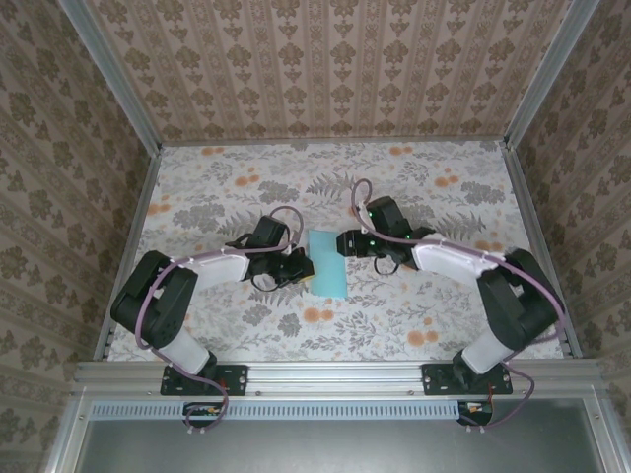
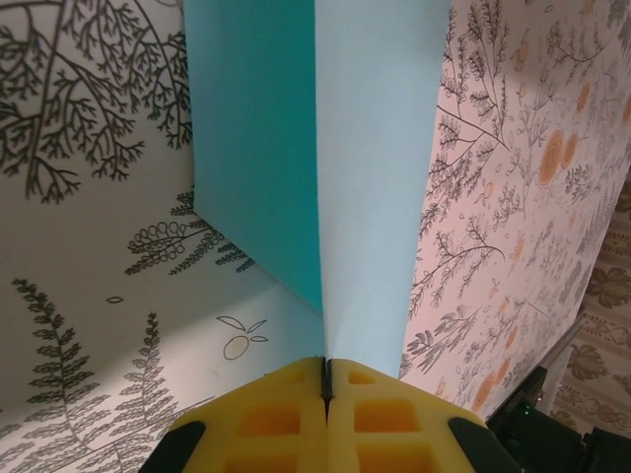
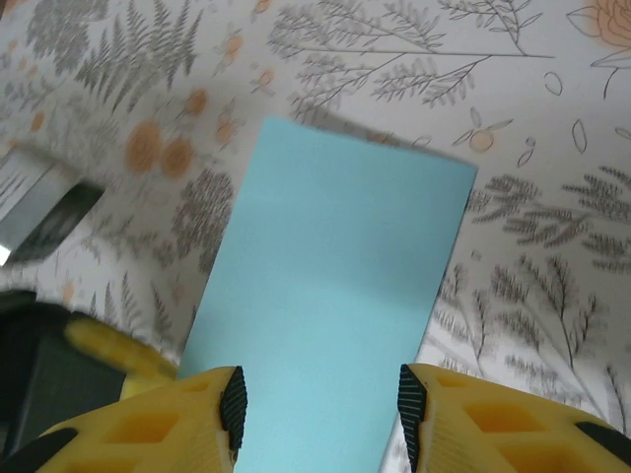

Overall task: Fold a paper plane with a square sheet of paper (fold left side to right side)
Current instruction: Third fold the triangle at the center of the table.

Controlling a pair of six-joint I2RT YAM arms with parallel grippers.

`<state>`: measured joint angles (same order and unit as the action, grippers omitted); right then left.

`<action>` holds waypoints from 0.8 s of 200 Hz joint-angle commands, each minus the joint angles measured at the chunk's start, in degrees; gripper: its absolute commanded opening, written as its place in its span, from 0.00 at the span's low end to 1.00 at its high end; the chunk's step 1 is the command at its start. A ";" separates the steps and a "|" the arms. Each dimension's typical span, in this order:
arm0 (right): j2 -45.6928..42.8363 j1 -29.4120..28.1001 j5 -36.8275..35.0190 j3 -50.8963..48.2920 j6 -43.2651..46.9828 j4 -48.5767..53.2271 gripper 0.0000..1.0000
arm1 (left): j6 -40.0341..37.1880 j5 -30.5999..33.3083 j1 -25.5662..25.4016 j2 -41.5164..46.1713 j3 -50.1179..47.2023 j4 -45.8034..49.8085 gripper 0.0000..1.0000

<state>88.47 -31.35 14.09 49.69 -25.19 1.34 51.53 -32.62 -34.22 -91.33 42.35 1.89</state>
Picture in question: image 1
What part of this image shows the light blue cloth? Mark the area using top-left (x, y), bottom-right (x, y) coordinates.
top-left (309, 229), bottom-right (348, 300)

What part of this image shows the floral printed table cover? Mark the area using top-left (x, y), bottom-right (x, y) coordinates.
top-left (105, 140), bottom-right (567, 364)

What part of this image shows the small black connector board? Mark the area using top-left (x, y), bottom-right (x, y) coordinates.
top-left (181, 401), bottom-right (224, 428)
top-left (456, 399), bottom-right (494, 427)

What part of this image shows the grey metal panel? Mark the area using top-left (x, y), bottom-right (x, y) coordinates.
top-left (43, 397), bottom-right (631, 473)

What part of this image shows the aluminium mounting rail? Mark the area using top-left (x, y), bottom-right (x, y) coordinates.
top-left (73, 359), bottom-right (606, 398)

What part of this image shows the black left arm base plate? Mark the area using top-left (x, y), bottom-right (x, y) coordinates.
top-left (160, 363), bottom-right (249, 397)

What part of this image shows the grey slotted cable duct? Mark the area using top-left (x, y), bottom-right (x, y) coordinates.
top-left (91, 399), bottom-right (462, 422)

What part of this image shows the aluminium side rail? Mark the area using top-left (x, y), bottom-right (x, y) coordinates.
top-left (501, 141), bottom-right (584, 360)
top-left (92, 146), bottom-right (164, 362)

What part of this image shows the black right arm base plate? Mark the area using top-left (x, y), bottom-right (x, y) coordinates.
top-left (422, 362), bottom-right (514, 397)

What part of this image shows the aluminium frame post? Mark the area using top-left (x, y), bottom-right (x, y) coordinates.
top-left (502, 0), bottom-right (603, 149)
top-left (61, 0), bottom-right (164, 155)

